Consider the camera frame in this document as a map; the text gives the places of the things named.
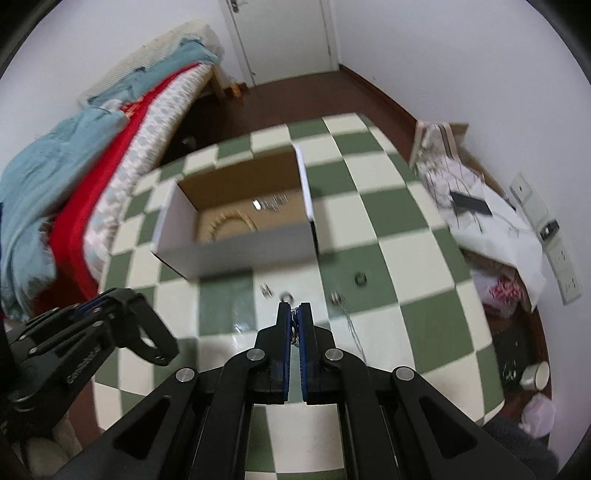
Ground thin silver necklace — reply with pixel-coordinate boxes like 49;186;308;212
329;291;369;363

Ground small silver earring studs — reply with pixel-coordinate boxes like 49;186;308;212
260;284;273;297

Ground wooden bead bracelet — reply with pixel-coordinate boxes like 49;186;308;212
206;208;259;242

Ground red bed sheet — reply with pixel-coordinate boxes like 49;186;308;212
31;62;198;313

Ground green white checkered tablecloth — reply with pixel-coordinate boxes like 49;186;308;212
91;112;505;480

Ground white cup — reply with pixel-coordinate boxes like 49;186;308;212
520;361;550;391

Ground white red plastic bag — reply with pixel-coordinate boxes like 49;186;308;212
471;270;523;318

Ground blue blanket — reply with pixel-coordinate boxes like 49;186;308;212
1;35;221;321

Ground white patterned cloth pile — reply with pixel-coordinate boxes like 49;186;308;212
409;121;546;317

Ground white cardboard box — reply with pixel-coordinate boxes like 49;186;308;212
150;145;318;280

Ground black smartphone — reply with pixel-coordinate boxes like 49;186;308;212
450;191;493;216

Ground black charger plug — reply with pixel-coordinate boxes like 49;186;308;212
539;220;560;242

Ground checkered mattress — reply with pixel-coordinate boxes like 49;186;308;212
82;63;214;281

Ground orange bottle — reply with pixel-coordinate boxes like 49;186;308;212
231;83;242;98

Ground white door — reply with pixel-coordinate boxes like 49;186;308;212
221;0;338;87

